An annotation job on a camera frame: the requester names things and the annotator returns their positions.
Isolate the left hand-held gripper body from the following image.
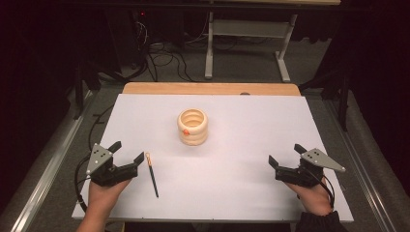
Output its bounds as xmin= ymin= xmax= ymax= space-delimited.
xmin=85 ymin=143 xmax=140 ymax=189

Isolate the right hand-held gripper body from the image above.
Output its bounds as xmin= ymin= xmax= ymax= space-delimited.
xmin=274 ymin=147 xmax=347 ymax=189

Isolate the dark pencil with wooden end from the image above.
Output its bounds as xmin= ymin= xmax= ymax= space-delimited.
xmin=144 ymin=152 xmax=160 ymax=199

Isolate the cream ribbed pen holder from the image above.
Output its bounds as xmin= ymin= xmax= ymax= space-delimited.
xmin=176 ymin=107 xmax=209 ymax=147

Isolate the person's left hand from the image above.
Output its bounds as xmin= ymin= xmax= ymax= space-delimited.
xmin=87 ymin=179 xmax=132 ymax=216

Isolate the person's right hand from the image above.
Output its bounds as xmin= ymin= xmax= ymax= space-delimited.
xmin=284 ymin=179 xmax=334 ymax=217

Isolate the white table board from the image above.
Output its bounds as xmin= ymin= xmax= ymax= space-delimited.
xmin=71 ymin=93 xmax=355 ymax=223

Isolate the black metal stand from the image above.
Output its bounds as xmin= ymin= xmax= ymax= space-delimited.
xmin=299 ymin=68 xmax=352 ymax=132
xmin=73 ymin=59 xmax=103 ymax=121

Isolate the dark computer tower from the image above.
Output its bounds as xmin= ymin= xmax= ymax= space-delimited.
xmin=105 ymin=8 xmax=153 ymax=71

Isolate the thin black floor cable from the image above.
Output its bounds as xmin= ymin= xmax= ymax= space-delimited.
xmin=87 ymin=103 xmax=114 ymax=153

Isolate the left hand-held gripper black cable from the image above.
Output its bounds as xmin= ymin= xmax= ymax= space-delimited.
xmin=73 ymin=154 xmax=99 ymax=215

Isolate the hand-held gripper black cable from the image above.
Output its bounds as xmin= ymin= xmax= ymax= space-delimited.
xmin=308 ymin=167 xmax=336 ymax=209
xmin=73 ymin=154 xmax=99 ymax=215

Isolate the right hand-held gripper black cable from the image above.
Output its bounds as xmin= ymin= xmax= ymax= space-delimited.
xmin=308 ymin=167 xmax=336 ymax=209

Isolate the metal floor rail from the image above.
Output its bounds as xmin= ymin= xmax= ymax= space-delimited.
xmin=9 ymin=91 xmax=95 ymax=232
xmin=324 ymin=99 xmax=398 ymax=232

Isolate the tangle of black floor cables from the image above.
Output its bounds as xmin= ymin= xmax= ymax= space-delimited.
xmin=133 ymin=20 xmax=196 ymax=83

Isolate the white metal desk frame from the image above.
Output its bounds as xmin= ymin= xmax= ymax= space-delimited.
xmin=204 ymin=11 xmax=299 ymax=83

